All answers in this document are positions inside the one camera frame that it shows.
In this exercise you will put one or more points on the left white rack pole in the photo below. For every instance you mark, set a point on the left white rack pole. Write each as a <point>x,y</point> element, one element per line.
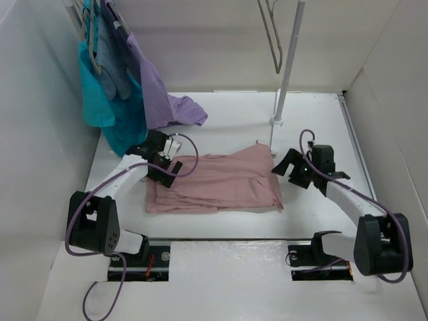
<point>74,10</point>

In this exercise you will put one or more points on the grey hanger on rack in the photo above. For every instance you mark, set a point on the grey hanger on rack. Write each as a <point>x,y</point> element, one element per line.
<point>88,29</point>

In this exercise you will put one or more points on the white rack pole with base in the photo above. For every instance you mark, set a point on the white rack pole with base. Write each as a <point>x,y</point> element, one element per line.
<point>277,119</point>

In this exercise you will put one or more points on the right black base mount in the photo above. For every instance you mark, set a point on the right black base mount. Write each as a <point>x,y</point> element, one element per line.
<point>307,266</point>

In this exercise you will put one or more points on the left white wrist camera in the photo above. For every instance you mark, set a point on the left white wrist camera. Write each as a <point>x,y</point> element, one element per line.
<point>171,148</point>

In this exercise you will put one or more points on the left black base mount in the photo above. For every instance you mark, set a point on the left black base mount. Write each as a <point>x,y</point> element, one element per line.
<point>155,268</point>

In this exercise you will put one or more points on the blue-grey hanging garment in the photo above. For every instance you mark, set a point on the blue-grey hanging garment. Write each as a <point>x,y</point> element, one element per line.
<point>113,77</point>

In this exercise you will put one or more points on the purple hanging shirt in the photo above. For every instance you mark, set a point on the purple hanging shirt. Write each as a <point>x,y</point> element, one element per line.
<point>161,109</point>

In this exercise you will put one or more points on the teal hanging shirt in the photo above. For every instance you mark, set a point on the teal hanging shirt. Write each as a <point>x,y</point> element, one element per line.
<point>121,121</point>

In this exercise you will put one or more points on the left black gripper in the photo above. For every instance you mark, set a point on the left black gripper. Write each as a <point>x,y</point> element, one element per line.
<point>163,178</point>

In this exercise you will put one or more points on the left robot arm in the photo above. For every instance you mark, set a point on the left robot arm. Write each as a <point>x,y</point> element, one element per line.
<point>93,219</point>

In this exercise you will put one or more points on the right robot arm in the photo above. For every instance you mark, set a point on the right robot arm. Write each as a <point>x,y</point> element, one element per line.
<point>382,243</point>

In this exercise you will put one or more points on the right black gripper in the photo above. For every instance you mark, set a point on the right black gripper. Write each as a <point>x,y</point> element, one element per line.
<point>295,158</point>

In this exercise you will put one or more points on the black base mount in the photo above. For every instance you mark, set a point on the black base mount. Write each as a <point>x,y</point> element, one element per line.
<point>307,266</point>
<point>155,268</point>

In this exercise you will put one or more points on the pink trousers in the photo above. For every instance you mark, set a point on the pink trousers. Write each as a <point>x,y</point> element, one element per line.
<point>238,181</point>

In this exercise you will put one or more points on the grey clothes hanger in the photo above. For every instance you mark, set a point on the grey clothes hanger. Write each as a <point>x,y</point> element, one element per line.
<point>266,9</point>

